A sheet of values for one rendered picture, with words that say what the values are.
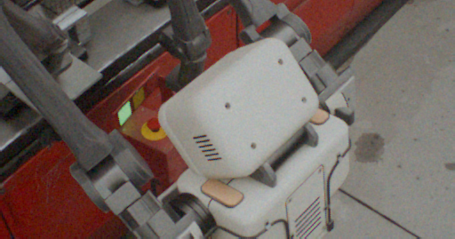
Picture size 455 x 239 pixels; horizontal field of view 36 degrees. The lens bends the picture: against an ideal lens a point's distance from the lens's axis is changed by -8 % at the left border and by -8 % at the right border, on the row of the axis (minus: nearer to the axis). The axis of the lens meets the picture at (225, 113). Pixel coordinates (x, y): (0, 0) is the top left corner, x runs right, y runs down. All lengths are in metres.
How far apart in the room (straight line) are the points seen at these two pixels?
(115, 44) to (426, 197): 1.35
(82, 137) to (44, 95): 0.09
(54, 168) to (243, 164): 0.96
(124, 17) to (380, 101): 1.35
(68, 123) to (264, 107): 0.30
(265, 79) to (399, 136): 1.84
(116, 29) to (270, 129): 0.99
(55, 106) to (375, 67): 2.26
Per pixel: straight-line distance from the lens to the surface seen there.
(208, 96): 1.09
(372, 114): 3.01
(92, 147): 1.15
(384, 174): 2.81
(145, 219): 1.15
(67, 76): 1.75
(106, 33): 2.04
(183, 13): 1.62
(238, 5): 1.39
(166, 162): 1.85
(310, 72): 1.36
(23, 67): 1.10
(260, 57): 1.15
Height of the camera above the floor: 2.15
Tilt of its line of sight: 46 degrees down
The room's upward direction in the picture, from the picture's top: 3 degrees counter-clockwise
